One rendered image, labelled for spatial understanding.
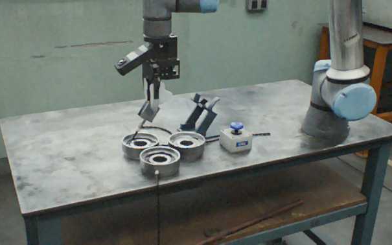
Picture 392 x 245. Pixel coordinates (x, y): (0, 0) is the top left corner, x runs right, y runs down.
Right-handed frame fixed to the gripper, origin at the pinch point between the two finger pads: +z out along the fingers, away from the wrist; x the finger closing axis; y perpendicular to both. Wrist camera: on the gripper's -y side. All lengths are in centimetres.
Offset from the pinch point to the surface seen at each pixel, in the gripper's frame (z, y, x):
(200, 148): 10.1, 10.7, -10.0
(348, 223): 94, 121, 31
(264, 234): 41, 31, -16
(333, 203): 38, 59, -15
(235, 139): 9.1, 21.3, -11.0
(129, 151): 10.4, -7.7, -3.2
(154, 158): 10.7, -2.8, -9.5
